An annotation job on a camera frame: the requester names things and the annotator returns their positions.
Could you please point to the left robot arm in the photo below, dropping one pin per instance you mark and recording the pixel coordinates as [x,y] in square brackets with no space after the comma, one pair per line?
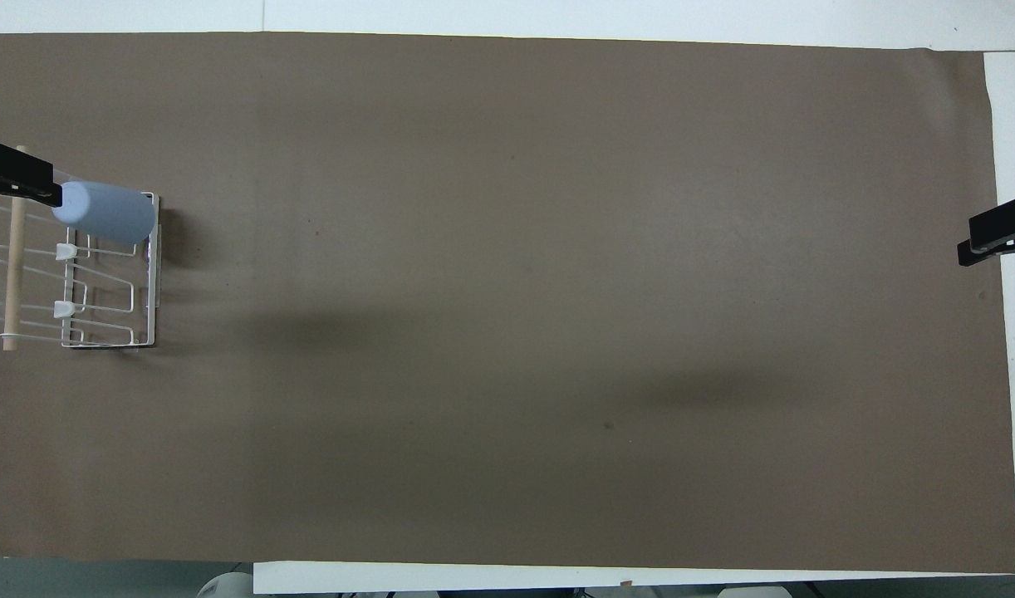
[225,585]

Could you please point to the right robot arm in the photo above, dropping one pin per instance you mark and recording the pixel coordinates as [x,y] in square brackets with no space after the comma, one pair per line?
[752,592]

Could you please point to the light blue cup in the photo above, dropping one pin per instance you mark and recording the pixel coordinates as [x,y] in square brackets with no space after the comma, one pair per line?
[105,211]

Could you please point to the black right clamp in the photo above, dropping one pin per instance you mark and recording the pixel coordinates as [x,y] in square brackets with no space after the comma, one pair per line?
[1002,230]

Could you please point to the black clamp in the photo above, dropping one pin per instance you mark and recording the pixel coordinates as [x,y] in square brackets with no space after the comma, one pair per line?
[1002,230]
[13,173]

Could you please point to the black left clamp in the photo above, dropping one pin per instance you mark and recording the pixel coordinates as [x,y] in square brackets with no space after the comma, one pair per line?
[13,173]

